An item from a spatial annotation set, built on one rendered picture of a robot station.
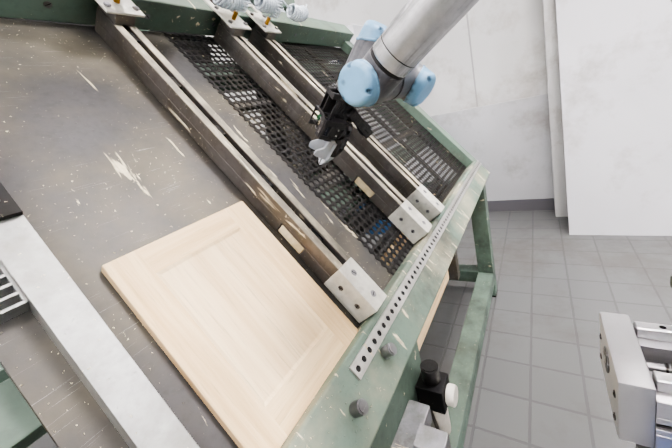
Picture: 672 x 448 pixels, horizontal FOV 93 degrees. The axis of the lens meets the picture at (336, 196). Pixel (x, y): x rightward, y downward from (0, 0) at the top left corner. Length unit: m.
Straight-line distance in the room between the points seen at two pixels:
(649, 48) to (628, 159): 0.75
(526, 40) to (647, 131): 1.17
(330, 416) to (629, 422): 0.41
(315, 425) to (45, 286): 0.45
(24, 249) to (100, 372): 0.21
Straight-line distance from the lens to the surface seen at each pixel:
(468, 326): 1.88
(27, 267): 0.64
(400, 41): 0.53
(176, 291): 0.65
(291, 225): 0.76
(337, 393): 0.67
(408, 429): 0.79
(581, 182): 3.13
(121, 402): 0.57
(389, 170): 1.25
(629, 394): 0.55
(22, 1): 1.16
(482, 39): 3.52
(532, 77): 3.49
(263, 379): 0.64
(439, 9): 0.51
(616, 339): 0.60
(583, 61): 3.13
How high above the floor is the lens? 1.37
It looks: 14 degrees down
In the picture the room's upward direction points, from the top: 13 degrees counter-clockwise
